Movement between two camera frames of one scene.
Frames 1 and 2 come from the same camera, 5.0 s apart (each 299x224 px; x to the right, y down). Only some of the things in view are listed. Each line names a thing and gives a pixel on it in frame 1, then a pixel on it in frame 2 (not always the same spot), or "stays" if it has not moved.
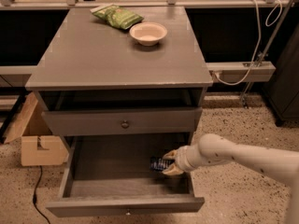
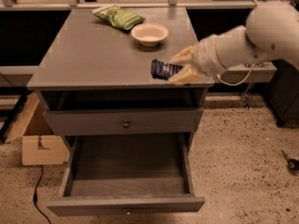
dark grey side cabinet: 283,92 stays
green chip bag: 116,16 stays
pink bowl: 148,34 stays
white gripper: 182,159 -> 206,58
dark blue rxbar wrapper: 160,163 -> 162,70
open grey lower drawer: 110,175 stays
